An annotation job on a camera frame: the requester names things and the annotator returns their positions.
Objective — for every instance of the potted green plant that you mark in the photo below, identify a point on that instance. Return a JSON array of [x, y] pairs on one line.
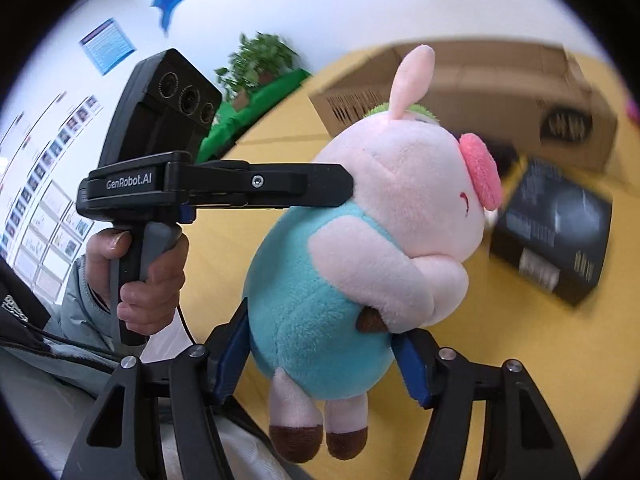
[[260, 57]]

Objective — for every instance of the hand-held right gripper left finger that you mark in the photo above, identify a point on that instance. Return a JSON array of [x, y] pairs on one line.
[[232, 360]]

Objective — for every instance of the blue wall poster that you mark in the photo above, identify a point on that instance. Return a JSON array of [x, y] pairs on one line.
[[107, 45]]

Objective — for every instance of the brown cardboard box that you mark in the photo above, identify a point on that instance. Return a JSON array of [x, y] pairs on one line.
[[475, 90]]

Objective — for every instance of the pink and teal plush pig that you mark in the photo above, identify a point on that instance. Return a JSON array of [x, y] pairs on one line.
[[320, 310]]

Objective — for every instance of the wall photo display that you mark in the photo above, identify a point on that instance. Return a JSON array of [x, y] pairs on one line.
[[45, 200]]

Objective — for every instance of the person's left hand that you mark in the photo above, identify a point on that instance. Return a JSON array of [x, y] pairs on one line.
[[160, 300]]

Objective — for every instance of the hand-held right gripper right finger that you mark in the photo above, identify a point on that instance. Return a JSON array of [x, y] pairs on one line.
[[411, 372]]

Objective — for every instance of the green cloth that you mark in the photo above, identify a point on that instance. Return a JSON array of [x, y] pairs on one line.
[[225, 125]]

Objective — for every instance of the yellow wooden desktop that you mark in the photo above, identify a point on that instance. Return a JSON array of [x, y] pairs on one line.
[[500, 350]]

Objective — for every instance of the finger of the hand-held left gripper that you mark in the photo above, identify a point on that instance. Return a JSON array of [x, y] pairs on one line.
[[280, 182]]

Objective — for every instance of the person's left forearm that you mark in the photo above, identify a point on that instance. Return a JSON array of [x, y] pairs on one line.
[[80, 320]]

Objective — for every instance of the black product box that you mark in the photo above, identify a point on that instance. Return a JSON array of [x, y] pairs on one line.
[[555, 225]]

